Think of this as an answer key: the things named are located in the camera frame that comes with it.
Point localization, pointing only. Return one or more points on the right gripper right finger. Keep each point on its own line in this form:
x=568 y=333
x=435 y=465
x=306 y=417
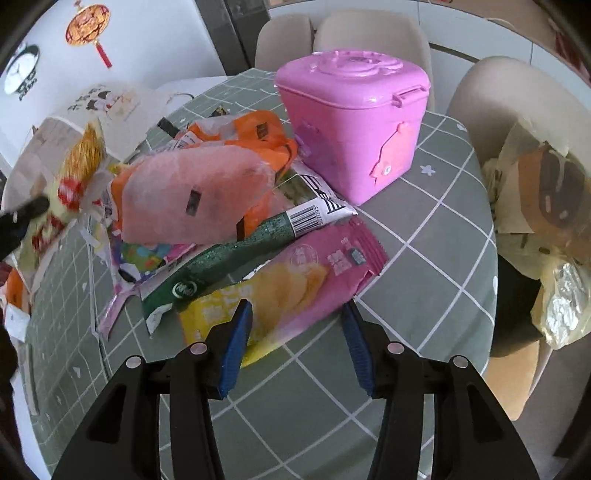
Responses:
x=474 y=438

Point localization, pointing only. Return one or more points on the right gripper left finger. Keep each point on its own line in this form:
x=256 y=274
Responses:
x=118 y=437

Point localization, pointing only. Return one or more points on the yellow red snack wrapper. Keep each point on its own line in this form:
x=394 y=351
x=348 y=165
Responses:
x=65 y=195

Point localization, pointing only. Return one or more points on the yellow seat cushion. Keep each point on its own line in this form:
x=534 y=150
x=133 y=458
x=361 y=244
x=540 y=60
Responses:
x=510 y=378

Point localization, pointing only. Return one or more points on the green snack wrapper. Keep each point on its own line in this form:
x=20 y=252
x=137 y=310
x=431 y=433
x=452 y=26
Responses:
x=190 y=278

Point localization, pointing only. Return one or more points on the green checked tablecloth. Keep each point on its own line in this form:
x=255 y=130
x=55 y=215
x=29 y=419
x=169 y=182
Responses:
x=299 y=413

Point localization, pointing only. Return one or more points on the pink translucent snack wrapper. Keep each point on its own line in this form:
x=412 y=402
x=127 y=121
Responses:
x=192 y=196

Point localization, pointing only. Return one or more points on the pink yellow chip bag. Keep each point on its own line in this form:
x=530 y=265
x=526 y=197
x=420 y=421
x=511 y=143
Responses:
x=306 y=282

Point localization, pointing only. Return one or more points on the orange snack wrapper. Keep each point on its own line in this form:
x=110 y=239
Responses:
x=260 y=131

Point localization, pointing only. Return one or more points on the white barcode wrapper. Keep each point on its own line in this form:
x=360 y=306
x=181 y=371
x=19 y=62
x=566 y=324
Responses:
x=309 y=201

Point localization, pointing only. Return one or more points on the beige chair far left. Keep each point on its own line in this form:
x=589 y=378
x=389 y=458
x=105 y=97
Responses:
x=283 y=39

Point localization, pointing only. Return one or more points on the pink plastic lidded box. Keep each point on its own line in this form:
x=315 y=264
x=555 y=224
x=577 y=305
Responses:
x=356 y=116

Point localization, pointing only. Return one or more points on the beige chair near bag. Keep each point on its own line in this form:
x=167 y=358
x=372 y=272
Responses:
x=497 y=91

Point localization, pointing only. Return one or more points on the white sideboard cabinet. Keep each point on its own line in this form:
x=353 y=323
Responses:
x=457 y=40

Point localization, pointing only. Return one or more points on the beige chair middle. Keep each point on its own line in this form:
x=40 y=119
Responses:
x=374 y=32

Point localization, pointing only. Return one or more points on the panda wall clock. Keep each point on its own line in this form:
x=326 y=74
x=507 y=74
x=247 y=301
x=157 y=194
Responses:
x=20 y=75

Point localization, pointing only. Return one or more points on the red gold wall ornament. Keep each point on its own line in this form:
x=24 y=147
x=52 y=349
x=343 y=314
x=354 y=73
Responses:
x=86 y=27

